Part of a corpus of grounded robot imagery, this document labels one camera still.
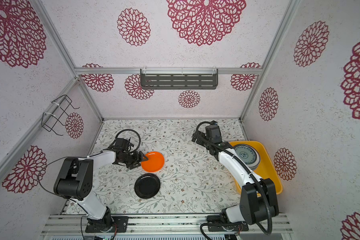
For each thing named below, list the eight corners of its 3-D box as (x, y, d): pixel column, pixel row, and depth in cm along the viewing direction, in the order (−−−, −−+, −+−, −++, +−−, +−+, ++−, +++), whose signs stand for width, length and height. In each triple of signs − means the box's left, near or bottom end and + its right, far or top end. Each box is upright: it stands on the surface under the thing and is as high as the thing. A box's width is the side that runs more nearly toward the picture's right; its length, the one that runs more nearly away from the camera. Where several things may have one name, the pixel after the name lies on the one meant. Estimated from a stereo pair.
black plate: (133, 198, 84) (132, 197, 81) (138, 175, 93) (137, 173, 90) (158, 198, 84) (158, 197, 81) (160, 175, 93) (160, 173, 90)
